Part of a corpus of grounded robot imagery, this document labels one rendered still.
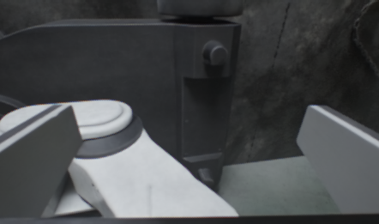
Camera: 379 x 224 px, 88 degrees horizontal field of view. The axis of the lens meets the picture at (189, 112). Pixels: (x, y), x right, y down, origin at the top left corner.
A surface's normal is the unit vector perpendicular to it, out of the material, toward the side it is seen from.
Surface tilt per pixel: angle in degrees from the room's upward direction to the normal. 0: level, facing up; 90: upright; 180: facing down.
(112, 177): 90
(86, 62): 0
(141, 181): 90
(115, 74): 0
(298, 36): 0
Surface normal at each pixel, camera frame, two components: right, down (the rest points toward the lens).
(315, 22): 0.22, 0.47
